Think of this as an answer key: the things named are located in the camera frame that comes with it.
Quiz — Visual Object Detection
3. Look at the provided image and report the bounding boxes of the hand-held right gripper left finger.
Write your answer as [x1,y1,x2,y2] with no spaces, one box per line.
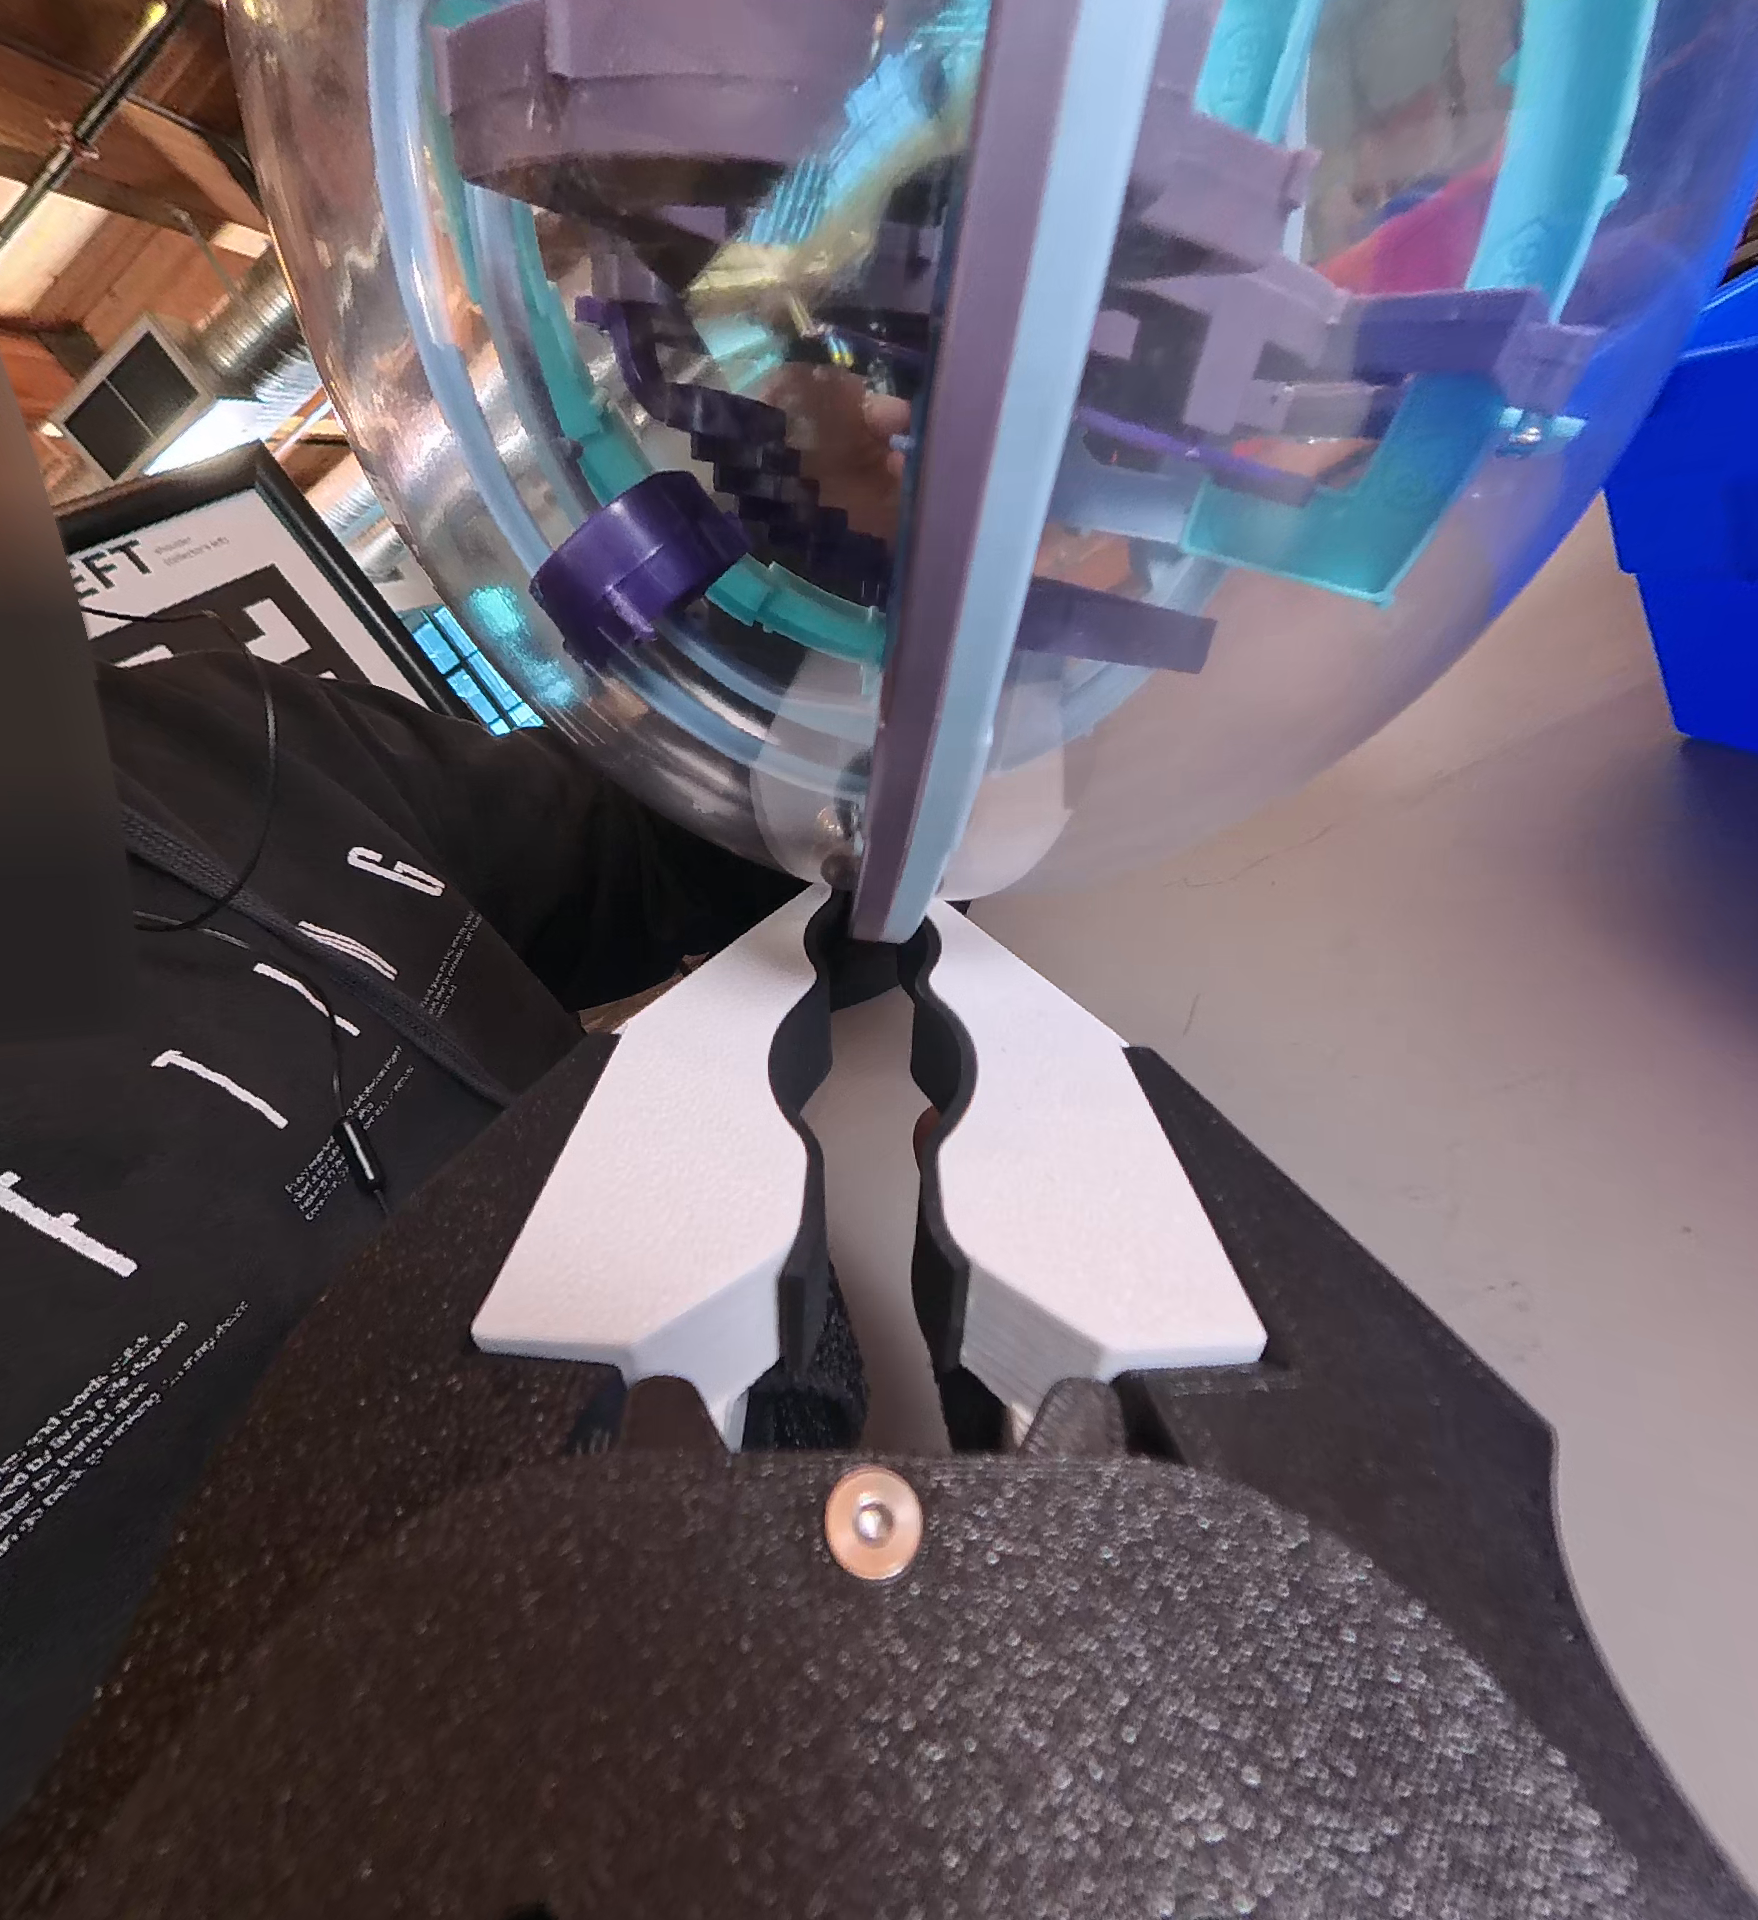
[471,881,839,1451]

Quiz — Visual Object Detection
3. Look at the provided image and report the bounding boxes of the blue plastic bin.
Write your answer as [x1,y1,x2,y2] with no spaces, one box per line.
[1605,249,1758,774]

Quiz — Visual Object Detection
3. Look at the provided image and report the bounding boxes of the large framed marker sign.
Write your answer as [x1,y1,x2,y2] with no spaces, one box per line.
[56,444,461,722]

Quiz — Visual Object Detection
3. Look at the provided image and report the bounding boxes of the clear maze ball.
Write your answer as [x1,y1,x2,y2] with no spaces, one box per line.
[221,0,1758,948]

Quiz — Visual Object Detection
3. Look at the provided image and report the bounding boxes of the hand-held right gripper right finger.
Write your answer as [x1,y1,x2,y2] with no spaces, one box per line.
[909,904,1266,1447]

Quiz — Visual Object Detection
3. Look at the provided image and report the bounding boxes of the person's black printed hoodie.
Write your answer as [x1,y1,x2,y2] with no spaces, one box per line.
[0,645,803,1864]

